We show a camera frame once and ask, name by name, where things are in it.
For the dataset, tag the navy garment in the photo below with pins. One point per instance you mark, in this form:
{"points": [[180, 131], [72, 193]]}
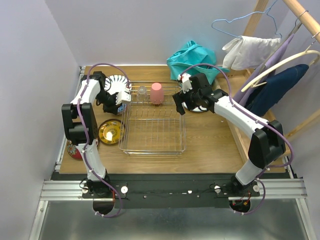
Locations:
{"points": [[266, 96]]}

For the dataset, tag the wire dish rack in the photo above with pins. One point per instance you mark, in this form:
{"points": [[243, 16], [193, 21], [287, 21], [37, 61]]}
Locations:
{"points": [[153, 129]]}

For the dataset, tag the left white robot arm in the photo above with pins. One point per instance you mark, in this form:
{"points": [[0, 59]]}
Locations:
{"points": [[81, 128]]}

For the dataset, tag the clear glass cup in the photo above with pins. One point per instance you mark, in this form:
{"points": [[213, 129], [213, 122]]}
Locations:
{"points": [[142, 94]]}

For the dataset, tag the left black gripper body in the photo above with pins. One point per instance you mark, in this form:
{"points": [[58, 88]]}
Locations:
{"points": [[110, 107]]}

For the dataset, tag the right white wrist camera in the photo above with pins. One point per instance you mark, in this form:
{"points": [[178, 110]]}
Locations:
{"points": [[184, 79]]}

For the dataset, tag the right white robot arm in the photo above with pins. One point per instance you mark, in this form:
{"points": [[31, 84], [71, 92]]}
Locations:
{"points": [[266, 139]]}

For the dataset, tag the red floral bowl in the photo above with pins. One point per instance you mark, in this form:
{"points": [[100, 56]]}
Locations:
{"points": [[74, 152]]}

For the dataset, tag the white watermelon plate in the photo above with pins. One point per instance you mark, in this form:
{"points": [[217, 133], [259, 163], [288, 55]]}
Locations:
{"points": [[198, 109]]}

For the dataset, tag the teal cloth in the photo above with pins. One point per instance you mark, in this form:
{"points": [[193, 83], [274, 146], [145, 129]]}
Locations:
{"points": [[191, 54]]}

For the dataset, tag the white blue striped plate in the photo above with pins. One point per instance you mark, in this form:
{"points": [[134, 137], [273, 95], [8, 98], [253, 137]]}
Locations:
{"points": [[117, 83]]}

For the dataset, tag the blue patterned bowl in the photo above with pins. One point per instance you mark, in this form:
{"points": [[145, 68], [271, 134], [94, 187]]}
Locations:
{"points": [[121, 109]]}

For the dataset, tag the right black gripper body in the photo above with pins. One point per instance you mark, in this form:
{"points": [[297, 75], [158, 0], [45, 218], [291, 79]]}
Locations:
{"points": [[191, 99]]}

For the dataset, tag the wooden clothes rack frame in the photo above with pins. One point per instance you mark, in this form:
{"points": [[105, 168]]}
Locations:
{"points": [[303, 15]]}

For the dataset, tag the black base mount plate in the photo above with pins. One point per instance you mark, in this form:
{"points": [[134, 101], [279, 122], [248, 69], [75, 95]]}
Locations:
{"points": [[159, 191]]}

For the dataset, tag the grey metal hanger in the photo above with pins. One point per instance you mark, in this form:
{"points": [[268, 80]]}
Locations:
{"points": [[296, 27]]}

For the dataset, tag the pink plastic cup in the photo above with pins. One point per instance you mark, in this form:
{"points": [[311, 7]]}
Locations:
{"points": [[156, 94]]}

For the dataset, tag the white garment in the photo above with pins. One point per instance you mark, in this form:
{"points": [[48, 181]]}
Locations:
{"points": [[248, 52]]}

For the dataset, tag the gold black plate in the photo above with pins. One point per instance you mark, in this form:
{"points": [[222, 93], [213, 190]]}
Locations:
{"points": [[111, 132]]}

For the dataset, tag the blue wire hanger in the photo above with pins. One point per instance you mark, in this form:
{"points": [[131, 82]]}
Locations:
{"points": [[254, 16]]}

